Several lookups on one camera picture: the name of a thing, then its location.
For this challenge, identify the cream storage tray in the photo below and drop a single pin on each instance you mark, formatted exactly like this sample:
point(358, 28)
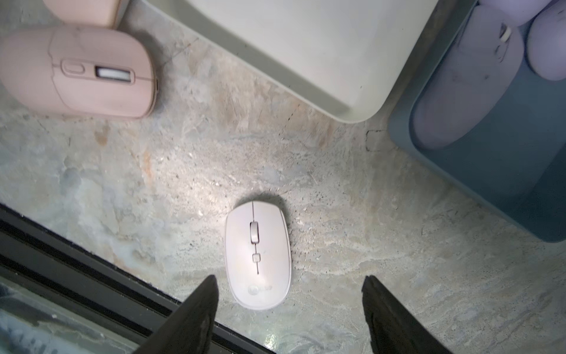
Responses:
point(342, 57)

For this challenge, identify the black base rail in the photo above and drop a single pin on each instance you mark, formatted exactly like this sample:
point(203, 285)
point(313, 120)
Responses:
point(69, 276)

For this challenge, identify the blue storage tray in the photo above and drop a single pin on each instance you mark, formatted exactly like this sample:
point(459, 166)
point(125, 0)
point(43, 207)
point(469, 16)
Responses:
point(513, 161)

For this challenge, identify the white mouse with logo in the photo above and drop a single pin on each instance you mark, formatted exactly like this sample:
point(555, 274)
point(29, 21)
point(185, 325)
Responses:
point(257, 254)

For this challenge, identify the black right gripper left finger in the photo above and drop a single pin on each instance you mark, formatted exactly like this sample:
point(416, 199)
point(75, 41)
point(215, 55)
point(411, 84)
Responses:
point(188, 329)

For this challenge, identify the pink mouse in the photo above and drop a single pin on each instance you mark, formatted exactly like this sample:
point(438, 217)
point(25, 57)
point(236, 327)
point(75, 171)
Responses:
point(79, 70)

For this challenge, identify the purple mouse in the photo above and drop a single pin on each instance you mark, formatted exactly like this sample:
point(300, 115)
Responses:
point(546, 42)
point(475, 73)
point(519, 11)

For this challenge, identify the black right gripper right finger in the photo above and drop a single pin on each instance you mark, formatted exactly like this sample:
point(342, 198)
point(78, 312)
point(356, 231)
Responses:
point(393, 329)

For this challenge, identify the peach flat mouse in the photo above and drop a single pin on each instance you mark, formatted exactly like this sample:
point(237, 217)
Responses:
point(99, 13)

